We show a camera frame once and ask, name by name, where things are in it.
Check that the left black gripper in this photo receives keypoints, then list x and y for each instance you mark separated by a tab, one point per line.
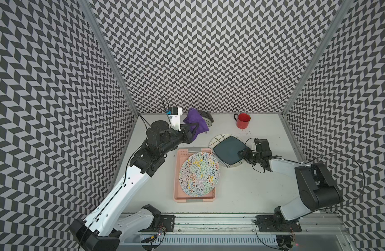
187	133

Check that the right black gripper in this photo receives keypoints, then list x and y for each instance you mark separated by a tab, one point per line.
245	153

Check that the purple cloth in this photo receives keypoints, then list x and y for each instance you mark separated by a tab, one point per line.
193	116

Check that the dark teal square plate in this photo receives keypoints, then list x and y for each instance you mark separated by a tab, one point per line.
230	150

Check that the white plaid striped plate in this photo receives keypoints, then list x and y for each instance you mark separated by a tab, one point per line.
217	139

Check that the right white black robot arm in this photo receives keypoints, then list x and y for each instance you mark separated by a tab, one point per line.
317	188

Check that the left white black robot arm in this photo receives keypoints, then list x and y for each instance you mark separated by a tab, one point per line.
103	229

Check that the colourful speckled round plate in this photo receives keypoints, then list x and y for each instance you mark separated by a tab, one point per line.
199	174

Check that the red mug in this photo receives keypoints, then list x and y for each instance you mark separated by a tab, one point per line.
242	120

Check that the pink plastic tray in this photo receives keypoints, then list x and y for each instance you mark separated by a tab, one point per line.
178	195

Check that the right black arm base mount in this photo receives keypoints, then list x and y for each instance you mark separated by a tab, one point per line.
269	223

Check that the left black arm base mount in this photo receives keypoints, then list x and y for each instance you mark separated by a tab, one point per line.
165	221

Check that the aluminium front rail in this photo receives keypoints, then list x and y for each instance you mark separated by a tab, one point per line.
243	223

